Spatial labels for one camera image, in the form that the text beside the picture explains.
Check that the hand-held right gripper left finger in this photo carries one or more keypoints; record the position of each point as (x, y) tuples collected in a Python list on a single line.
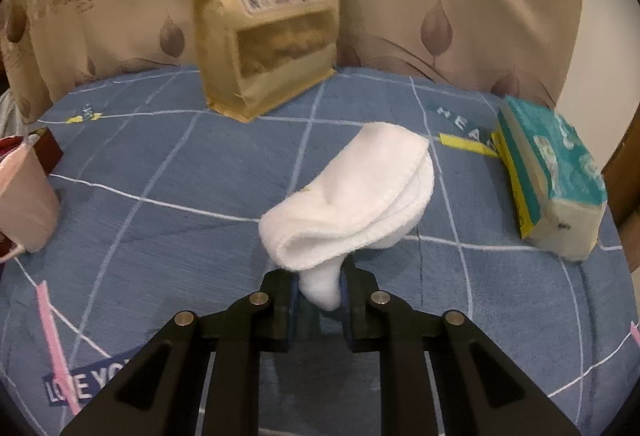
[(292, 316)]

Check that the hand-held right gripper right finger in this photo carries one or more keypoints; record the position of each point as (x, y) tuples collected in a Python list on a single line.
[(347, 316)]

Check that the plain white sock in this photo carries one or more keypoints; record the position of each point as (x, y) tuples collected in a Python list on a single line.
[(350, 196)]

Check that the teal tissue pack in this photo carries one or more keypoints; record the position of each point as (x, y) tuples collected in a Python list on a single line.
[(550, 176)]

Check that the kraft paper snack bag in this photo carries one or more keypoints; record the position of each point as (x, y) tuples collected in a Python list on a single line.
[(225, 65)]

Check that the pink cup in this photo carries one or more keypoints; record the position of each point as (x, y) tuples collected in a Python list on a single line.
[(25, 206)]

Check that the wooden door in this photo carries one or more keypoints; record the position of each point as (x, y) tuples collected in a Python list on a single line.
[(630, 186)]

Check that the clear plastic bag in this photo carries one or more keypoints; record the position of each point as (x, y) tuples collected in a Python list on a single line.
[(6, 108)]

